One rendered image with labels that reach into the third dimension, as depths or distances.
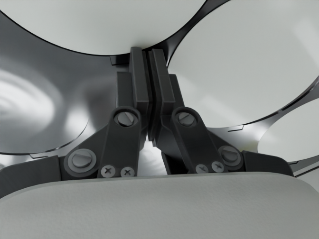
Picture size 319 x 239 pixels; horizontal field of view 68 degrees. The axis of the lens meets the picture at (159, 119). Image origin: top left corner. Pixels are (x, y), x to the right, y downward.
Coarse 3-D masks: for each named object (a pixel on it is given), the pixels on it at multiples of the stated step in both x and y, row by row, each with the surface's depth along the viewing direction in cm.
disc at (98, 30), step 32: (0, 0) 9; (32, 0) 10; (64, 0) 10; (96, 0) 10; (128, 0) 10; (160, 0) 10; (192, 0) 10; (32, 32) 11; (64, 32) 11; (96, 32) 11; (128, 32) 11; (160, 32) 11
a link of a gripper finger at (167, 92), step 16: (160, 64) 11; (160, 80) 10; (176, 80) 12; (160, 96) 10; (176, 96) 11; (160, 112) 10; (160, 128) 10; (160, 144) 10; (176, 144) 10; (224, 144) 9; (176, 160) 10; (224, 160) 9; (240, 160) 9
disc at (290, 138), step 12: (300, 108) 18; (312, 108) 18; (288, 120) 19; (300, 120) 19; (312, 120) 19; (276, 132) 20; (288, 132) 20; (300, 132) 20; (312, 132) 21; (264, 144) 21; (276, 144) 21; (288, 144) 22; (300, 144) 22; (312, 144) 22; (288, 156) 24; (300, 156) 24; (312, 156) 24
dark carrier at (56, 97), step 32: (224, 0) 11; (0, 32) 10; (0, 64) 12; (32, 64) 12; (64, 64) 12; (96, 64) 12; (128, 64) 13; (0, 96) 13; (32, 96) 14; (64, 96) 14; (96, 96) 14; (0, 128) 15; (32, 128) 16; (64, 128) 16; (96, 128) 16; (224, 128) 18; (256, 128) 19; (0, 160) 18; (160, 160) 21
